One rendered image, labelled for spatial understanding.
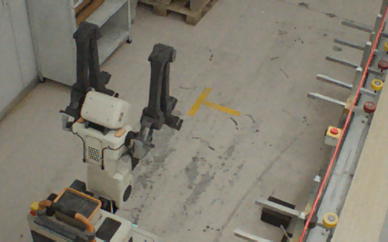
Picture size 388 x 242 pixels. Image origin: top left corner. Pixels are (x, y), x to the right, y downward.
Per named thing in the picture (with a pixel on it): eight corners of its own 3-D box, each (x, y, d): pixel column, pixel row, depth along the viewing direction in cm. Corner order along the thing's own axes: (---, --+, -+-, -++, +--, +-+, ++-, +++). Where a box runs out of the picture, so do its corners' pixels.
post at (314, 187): (297, 235, 329) (313, 178, 296) (299, 230, 331) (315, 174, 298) (304, 237, 328) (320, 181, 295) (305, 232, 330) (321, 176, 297)
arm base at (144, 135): (128, 137, 301) (149, 145, 297) (134, 122, 302) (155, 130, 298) (133, 141, 309) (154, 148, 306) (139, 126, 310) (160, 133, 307)
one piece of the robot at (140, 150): (141, 160, 302) (142, 142, 296) (133, 157, 304) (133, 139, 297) (150, 149, 310) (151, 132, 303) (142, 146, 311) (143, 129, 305)
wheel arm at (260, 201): (254, 205, 322) (254, 200, 319) (256, 201, 324) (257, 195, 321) (330, 232, 310) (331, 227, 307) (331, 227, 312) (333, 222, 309)
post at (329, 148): (311, 197, 342) (326, 142, 312) (314, 191, 346) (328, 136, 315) (319, 199, 341) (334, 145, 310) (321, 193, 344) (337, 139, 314)
